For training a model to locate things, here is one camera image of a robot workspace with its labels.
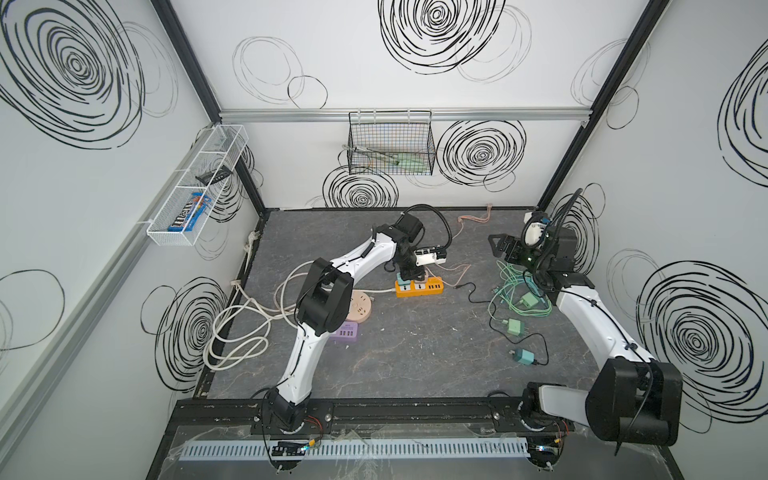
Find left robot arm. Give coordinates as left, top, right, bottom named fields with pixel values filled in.
left=265, top=213, right=425, bottom=431

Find aluminium wall rail left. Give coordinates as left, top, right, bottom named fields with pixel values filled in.
left=1, top=120, right=208, bottom=432

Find metal tongs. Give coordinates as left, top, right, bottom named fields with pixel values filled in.
left=342, top=144, right=400, bottom=165

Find white slotted cable duct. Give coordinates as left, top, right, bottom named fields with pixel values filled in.
left=178, top=437, right=530, bottom=462

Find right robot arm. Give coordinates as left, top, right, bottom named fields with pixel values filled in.
left=488, top=228, right=683, bottom=446

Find green cloth in basket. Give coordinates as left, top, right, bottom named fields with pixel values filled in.
left=395, top=153, right=432, bottom=175

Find white wire shelf basket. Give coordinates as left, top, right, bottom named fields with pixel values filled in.
left=146, top=123, right=248, bottom=247

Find aluminium wall rail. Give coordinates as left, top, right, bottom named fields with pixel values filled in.
left=220, top=106, right=592, bottom=123
left=1, top=120, right=208, bottom=432

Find aluminium wall rail back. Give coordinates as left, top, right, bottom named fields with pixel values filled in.
left=220, top=106, right=592, bottom=123

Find pink charger cable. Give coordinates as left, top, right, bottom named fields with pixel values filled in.
left=428, top=203, right=494, bottom=288

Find black remote control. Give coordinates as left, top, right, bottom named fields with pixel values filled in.
left=195, top=165, right=232, bottom=186

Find black thin cable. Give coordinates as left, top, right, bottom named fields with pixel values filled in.
left=454, top=281, right=551, bottom=367

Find round pink power strip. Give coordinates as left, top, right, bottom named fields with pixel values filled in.
left=346, top=290, right=373, bottom=323

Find white power cords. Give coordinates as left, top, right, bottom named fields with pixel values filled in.
left=202, top=230, right=397, bottom=373

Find teal charger with white cable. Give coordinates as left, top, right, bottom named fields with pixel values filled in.
left=396, top=273, right=413, bottom=290

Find blue candy pack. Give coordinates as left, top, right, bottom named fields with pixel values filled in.
left=167, top=193, right=211, bottom=232

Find green cable bundle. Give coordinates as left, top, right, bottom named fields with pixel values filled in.
left=488, top=257, right=554, bottom=319

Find purple power strip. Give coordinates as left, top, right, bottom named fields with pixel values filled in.
left=330, top=321, right=359, bottom=343

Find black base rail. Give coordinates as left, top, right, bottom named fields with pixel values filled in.
left=169, top=393, right=586, bottom=437

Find orange power strip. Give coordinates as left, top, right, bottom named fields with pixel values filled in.
left=395, top=277, right=445, bottom=298

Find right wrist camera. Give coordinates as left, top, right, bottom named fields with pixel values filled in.
left=521, top=210, right=550, bottom=247

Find black wire basket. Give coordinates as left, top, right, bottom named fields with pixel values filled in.
left=343, top=119, right=437, bottom=176

